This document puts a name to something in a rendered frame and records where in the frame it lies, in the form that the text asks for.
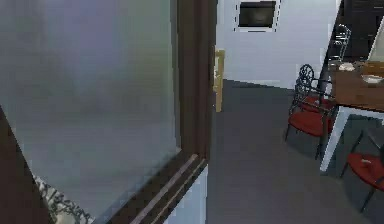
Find black chair red seat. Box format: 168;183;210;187
284;63;338;160
339;128;384;213

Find white framed dark picture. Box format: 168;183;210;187
234;0;282;33

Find white dish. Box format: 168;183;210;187
338;62;356;72

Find brown top white leg table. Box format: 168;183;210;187
319;60;384;173

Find silver metal chair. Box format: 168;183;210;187
328;23;353;68

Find white bowl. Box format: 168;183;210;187
360;74;384;85

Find brown wooden box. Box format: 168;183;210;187
362;60;384;77

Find dark brown tall cupboard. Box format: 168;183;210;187
319;0;384;92

